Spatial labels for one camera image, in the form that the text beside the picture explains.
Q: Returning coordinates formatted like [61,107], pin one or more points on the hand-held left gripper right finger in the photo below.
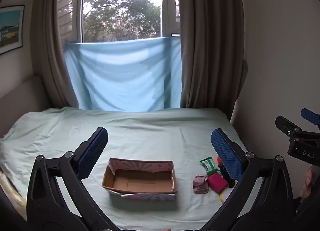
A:
[226,156]

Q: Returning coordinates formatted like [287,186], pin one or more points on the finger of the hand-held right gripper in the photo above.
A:
[310,116]
[286,124]

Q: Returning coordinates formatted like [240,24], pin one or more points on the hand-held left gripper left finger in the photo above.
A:
[92,153]

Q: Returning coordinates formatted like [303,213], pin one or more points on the orange fluffy pompom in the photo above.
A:
[219,160]

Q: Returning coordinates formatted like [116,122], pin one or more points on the black printed scrunchie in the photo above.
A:
[228,179]

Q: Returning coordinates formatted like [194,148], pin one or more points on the patterned cardboard box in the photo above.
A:
[140,181]

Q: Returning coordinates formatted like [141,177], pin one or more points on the person's right hand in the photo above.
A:
[307,183]

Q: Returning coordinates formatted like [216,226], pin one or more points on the green wipes packet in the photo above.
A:
[208,165]

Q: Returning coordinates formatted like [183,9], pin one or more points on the magenta pouch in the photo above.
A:
[217,182]

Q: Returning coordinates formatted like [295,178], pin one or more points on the mauve folded cloth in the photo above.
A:
[200,184]

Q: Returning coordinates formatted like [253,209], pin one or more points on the bed with pale green sheet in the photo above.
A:
[155,131]

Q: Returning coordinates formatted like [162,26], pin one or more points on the light blue hanging cloth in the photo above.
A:
[122,76]

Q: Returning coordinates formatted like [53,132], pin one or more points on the yellow striped cloth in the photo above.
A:
[8,188]

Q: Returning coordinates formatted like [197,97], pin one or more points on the brown curtain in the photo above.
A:
[47,46]
[210,46]

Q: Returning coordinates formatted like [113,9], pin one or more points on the tree outside window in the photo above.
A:
[120,11]

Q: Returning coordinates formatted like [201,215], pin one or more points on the framed wall picture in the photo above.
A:
[10,28]

